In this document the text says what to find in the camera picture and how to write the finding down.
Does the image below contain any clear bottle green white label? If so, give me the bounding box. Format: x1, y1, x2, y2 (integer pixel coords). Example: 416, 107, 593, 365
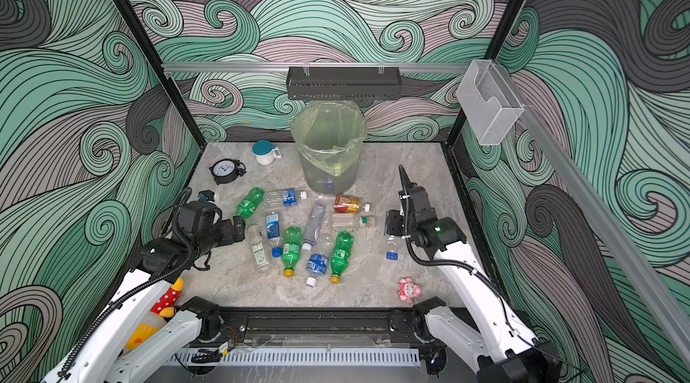
247, 224, 270, 269

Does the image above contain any small clear bottle blue cap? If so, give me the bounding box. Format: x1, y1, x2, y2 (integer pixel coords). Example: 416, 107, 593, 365
386, 236, 400, 261

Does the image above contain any clear bottle green neck band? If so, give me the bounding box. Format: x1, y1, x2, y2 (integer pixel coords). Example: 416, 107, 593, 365
330, 213, 377, 229

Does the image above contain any red yellow tea bottle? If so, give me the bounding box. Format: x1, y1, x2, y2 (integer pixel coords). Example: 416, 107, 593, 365
333, 194, 371, 214

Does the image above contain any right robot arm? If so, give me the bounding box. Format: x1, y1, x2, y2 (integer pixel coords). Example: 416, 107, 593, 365
386, 185, 564, 382

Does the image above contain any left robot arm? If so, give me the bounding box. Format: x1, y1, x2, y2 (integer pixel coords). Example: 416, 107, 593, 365
44, 201, 245, 382

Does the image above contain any mesh bin with green bag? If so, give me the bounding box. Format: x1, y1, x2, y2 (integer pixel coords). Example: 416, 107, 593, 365
290, 101, 368, 195

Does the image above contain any clear bottle blue scenic label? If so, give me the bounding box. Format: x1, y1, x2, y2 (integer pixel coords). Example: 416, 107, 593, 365
265, 211, 282, 258

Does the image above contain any black round alarm clock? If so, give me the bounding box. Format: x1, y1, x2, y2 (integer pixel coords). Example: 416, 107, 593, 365
210, 158, 246, 184

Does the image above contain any green soda bottle yellow cap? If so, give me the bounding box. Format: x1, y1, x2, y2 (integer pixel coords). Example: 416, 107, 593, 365
281, 227, 302, 278

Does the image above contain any pink flower toy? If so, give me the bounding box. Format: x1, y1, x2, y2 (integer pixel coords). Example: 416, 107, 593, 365
398, 277, 422, 304

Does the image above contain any clear bottle blue label white cap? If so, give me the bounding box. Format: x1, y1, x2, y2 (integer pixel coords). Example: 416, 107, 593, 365
263, 188, 308, 209

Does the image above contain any tall clear bottle white cap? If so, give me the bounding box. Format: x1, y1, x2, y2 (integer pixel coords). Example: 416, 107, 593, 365
302, 202, 326, 252

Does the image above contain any small clear bottle blue label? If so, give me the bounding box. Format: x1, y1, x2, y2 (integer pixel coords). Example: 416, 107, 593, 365
305, 235, 334, 288

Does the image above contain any white mug with teal lid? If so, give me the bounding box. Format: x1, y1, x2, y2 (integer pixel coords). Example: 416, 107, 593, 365
252, 140, 282, 167

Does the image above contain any yellow chick plush toy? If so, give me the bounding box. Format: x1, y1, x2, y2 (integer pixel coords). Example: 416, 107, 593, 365
123, 277, 184, 352

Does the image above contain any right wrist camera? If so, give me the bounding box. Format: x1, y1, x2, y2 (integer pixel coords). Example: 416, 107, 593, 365
398, 165, 415, 201

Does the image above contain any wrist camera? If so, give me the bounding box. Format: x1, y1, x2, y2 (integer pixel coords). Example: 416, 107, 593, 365
398, 165, 415, 201
198, 190, 215, 202

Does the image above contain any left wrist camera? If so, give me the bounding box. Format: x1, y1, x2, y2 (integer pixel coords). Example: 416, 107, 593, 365
198, 190, 215, 202

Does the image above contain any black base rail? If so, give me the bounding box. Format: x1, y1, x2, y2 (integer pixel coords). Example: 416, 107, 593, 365
219, 307, 432, 345

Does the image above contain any white cable duct strip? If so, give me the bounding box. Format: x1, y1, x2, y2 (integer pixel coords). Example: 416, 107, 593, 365
161, 347, 422, 369

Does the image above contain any clear acrylic wall holder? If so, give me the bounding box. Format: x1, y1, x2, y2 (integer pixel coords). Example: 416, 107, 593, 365
456, 59, 524, 147

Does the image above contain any black wall shelf tray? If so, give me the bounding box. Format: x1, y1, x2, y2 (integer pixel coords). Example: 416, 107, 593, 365
286, 66, 403, 102

